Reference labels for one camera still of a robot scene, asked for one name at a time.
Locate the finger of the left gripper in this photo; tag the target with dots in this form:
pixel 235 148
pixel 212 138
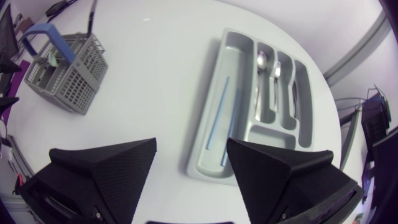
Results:
pixel 7 103
pixel 7 67

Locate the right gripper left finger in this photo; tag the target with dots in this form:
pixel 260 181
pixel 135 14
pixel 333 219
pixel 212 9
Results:
pixel 102 180

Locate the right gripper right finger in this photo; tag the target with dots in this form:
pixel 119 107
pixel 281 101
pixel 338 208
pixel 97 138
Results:
pixel 273 183

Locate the grey cutlery basket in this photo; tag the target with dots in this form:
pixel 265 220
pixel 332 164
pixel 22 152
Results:
pixel 77 84

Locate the black cutlery piece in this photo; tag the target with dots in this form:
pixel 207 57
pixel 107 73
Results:
pixel 90 21

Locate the grey cutlery tray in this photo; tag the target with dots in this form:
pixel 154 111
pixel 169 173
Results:
pixel 236 62

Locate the dark screen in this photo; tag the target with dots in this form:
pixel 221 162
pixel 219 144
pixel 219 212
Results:
pixel 7 34

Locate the pale plastic spoon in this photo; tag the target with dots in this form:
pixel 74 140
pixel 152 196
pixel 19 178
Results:
pixel 53 59

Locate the black power brick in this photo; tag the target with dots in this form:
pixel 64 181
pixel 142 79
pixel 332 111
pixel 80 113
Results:
pixel 56 8

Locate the blue plastic chopstick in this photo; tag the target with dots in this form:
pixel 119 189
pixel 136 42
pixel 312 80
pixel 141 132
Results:
pixel 217 113
pixel 234 115

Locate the steel knife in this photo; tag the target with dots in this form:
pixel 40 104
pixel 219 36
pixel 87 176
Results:
pixel 294 96

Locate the steel spoon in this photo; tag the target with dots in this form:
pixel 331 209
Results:
pixel 261 60

